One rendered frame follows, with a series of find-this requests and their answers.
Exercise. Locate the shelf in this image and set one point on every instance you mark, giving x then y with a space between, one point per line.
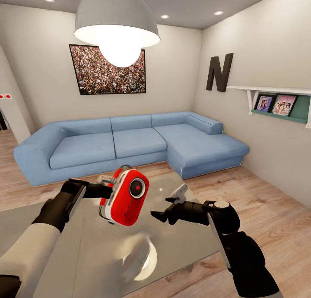
302 109

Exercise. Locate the radio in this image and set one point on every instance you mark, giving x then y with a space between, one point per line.
127 198

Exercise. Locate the coffee table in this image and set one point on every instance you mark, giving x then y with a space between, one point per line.
95 259

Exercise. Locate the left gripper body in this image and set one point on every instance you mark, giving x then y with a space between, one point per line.
102 191

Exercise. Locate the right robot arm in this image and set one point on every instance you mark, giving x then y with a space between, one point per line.
242 255

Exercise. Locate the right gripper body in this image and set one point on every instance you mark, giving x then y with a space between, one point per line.
180 211

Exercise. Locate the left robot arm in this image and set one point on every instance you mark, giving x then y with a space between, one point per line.
22 266

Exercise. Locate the room light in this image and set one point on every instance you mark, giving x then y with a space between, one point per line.
131 13

